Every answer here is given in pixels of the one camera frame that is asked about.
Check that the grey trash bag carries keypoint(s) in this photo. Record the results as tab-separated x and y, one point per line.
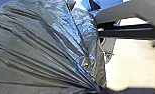
43	53

